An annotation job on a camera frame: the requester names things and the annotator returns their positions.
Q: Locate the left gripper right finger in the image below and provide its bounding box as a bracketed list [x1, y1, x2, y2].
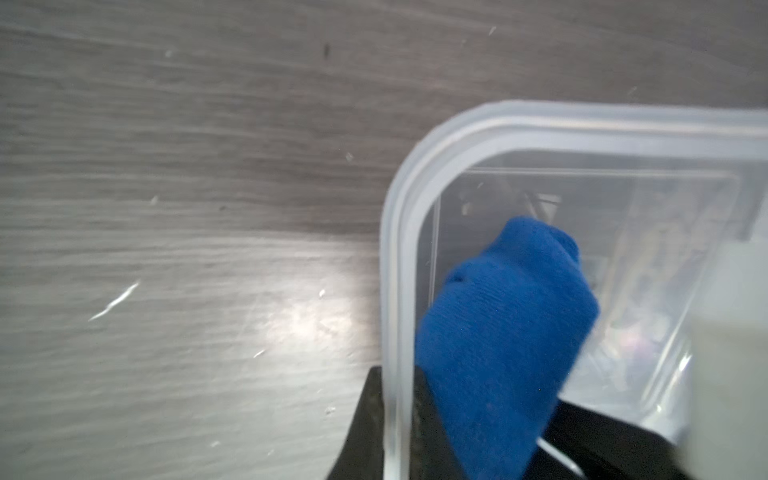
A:
[412, 366, 467, 480]

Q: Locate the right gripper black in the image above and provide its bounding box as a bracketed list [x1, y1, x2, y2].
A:
[527, 401, 687, 479]

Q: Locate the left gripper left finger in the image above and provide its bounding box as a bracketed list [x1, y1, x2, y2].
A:
[327, 366, 384, 480]

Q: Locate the blue cleaning cloth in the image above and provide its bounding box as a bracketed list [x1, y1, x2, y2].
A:
[415, 217, 599, 479]

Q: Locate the clear rectangular lunch box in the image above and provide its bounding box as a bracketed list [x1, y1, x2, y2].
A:
[379, 100, 768, 480]

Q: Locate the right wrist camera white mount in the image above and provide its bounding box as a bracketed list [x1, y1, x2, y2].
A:
[678, 243, 767, 479]

